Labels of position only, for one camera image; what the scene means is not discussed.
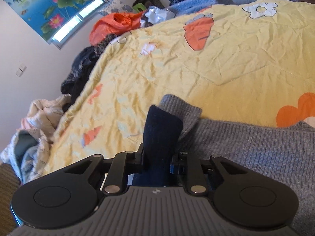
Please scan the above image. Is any grey sweater with navy sleeves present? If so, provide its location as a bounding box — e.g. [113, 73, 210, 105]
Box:
[131, 94, 315, 236]

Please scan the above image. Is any dark patterned clothes heap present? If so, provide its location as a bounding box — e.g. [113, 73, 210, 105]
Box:
[60, 34, 118, 112]

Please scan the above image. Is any cream floral blanket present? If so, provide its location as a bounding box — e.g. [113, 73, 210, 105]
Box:
[1, 94, 71, 184]

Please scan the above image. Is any yellow carrot print quilt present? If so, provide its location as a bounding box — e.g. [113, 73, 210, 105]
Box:
[44, 0, 314, 174]

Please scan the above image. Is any orange plastic bag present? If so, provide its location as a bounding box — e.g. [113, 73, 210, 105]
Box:
[89, 12, 143, 46]

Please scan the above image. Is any white crumpled plastic bag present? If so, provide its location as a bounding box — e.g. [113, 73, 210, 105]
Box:
[140, 6, 175, 28]

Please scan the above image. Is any floral pillow by window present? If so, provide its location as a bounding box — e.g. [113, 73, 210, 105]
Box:
[98, 0, 134, 16]

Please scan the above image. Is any light blue towel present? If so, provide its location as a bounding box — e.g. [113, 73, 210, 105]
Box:
[167, 0, 235, 17]

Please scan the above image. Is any white wall switch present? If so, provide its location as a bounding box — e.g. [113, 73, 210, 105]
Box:
[16, 63, 27, 77]

